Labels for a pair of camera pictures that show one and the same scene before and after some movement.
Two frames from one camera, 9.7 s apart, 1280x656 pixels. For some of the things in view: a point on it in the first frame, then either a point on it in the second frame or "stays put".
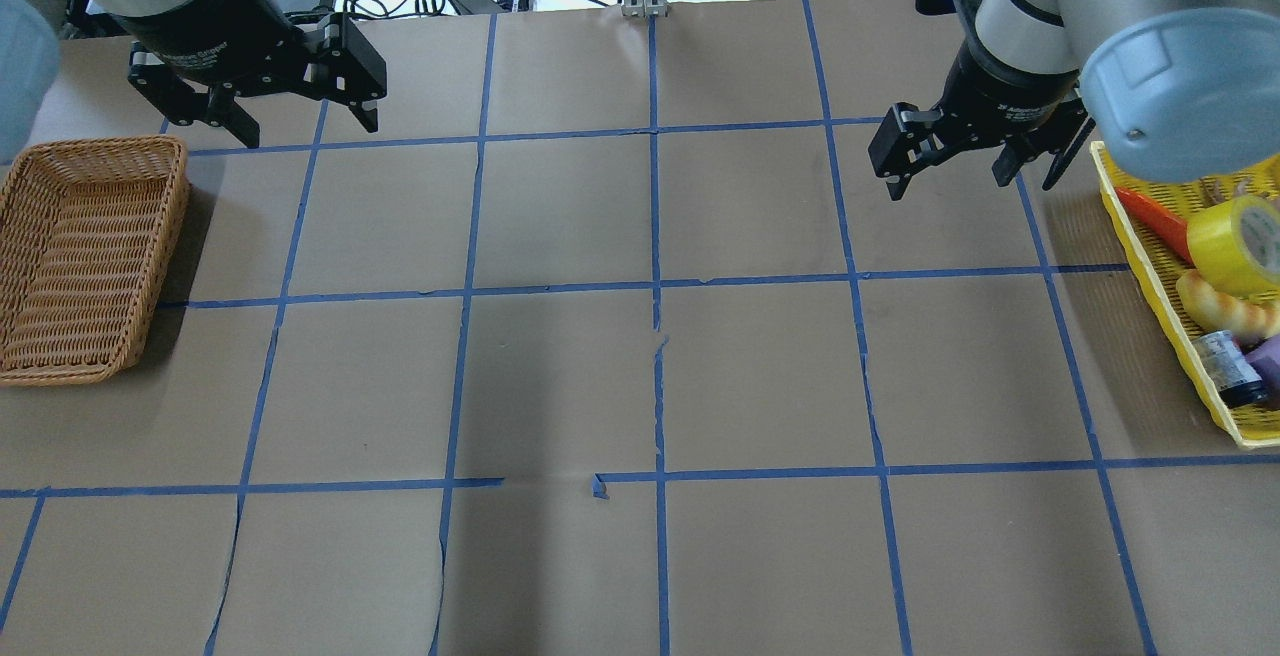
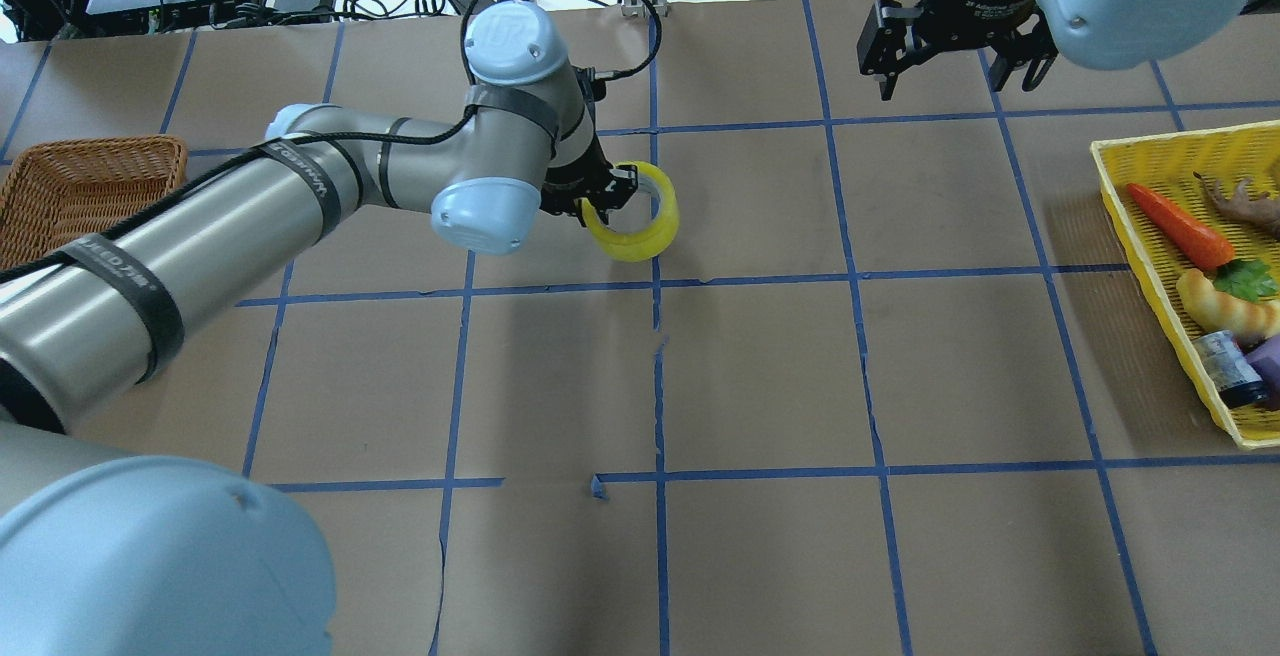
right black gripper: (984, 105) -> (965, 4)
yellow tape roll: (1237, 240) -> (645, 246)
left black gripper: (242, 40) -> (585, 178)
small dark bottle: (1230, 371) stays put
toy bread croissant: (1225, 311) stays put
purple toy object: (1265, 356) stays put
